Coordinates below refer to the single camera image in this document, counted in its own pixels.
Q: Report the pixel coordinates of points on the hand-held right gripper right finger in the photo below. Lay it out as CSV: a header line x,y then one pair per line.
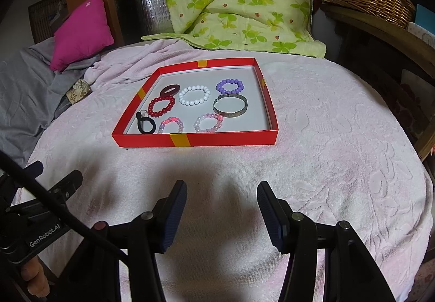
x,y
272,217

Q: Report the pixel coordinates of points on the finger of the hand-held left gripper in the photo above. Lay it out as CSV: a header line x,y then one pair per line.
x,y
68,183
35,169

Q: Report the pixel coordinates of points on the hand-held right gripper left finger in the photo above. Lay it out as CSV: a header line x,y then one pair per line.
x,y
173,217

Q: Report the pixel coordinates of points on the red cardboard box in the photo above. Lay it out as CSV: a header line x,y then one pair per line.
x,y
221,139

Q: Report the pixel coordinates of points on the dark red bangle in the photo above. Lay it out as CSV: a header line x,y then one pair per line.
x,y
164,93

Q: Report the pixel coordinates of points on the person's left hand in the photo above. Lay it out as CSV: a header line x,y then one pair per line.
x,y
34,275

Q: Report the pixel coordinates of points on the grey cloth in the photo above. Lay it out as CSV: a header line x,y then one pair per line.
x,y
27,91

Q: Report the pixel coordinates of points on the pale pink blanket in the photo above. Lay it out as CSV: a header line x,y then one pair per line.
x,y
323,152

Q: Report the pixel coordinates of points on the silver metal bangle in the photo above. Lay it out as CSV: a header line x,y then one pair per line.
x,y
234,114

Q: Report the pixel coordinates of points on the magenta pillow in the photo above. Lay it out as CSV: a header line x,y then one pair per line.
x,y
81,33

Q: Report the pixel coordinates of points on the woven rattan chest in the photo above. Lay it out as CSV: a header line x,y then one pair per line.
x,y
47,17

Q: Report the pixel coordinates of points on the pink floral cloth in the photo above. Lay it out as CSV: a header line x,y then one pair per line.
x,y
424,271

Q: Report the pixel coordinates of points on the green floral quilt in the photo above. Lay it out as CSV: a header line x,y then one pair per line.
x,y
238,0

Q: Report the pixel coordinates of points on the blue cardboard box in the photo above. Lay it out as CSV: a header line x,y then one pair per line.
x,y
426,17

